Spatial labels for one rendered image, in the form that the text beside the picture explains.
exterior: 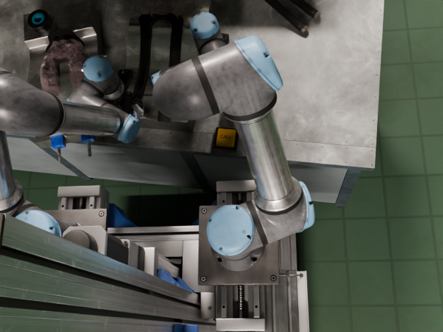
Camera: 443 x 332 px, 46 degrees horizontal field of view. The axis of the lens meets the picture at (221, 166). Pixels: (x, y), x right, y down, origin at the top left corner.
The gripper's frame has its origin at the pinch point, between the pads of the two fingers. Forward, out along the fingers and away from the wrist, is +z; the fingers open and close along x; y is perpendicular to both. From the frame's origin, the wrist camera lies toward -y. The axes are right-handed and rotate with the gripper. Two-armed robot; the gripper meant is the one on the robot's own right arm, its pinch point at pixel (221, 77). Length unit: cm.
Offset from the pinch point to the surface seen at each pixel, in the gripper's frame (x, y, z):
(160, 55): -23.6, -9.5, 5.3
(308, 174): 32, 16, 46
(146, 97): -25.8, 6.6, 6.0
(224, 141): 2.3, 18.0, 11.3
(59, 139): -55, 24, 8
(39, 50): -71, -10, 8
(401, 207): 76, 13, 95
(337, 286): 50, 53, 95
